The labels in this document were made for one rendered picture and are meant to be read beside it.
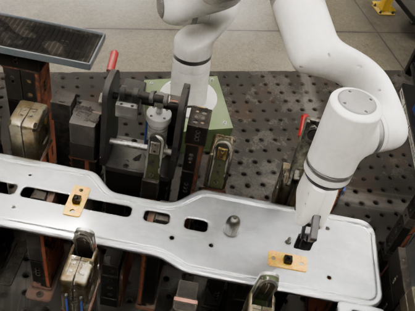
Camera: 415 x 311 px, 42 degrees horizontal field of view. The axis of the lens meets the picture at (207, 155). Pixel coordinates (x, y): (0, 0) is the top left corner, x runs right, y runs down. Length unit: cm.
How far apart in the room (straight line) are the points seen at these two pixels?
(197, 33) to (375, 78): 77
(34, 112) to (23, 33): 21
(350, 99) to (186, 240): 49
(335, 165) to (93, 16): 292
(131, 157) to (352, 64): 63
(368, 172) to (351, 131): 104
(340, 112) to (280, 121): 111
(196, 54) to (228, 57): 185
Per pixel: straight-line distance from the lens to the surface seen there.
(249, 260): 115
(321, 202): 95
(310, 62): 92
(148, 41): 347
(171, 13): 148
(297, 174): 124
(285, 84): 212
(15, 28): 142
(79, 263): 106
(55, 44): 136
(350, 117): 83
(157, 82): 183
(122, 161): 133
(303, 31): 92
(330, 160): 89
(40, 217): 118
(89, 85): 197
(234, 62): 341
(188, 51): 159
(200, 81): 166
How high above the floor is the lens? 193
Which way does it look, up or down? 45 degrees down
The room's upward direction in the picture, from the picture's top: 11 degrees clockwise
